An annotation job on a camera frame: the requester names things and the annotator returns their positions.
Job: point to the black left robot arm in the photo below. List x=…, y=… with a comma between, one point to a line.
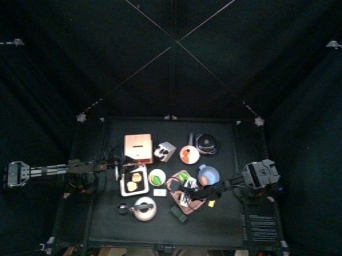
x=44, y=170

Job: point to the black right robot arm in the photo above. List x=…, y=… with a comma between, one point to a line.
x=261, y=173

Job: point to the green toy food half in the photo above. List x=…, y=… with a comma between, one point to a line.
x=183, y=176

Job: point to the orange-brown toy food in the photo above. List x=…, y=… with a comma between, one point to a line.
x=203, y=180

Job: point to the yellow toy bar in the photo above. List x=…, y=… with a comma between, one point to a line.
x=211, y=203

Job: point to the yellow toy food piece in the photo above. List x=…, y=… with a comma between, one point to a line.
x=131, y=186
x=136, y=177

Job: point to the pink rectangular tray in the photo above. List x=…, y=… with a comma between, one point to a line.
x=171, y=186

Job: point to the dark green sponge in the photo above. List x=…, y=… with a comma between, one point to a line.
x=179, y=214

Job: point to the blue bowl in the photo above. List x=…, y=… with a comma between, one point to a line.
x=213, y=173

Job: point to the small white block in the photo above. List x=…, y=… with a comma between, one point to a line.
x=159, y=192

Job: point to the white square tray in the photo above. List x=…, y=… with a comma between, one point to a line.
x=134, y=193

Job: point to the green toy vegetable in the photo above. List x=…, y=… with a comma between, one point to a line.
x=156, y=180

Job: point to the frying pan with orange food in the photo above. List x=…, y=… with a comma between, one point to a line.
x=190, y=155

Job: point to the small grey toy toaster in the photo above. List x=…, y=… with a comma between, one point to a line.
x=164, y=151

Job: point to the small black round cup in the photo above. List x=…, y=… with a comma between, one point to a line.
x=123, y=208

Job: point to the black round pot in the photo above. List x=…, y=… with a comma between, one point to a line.
x=206, y=144

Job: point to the metal frame bracket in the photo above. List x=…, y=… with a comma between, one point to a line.
x=17, y=42
x=333, y=44
x=80, y=117
x=259, y=121

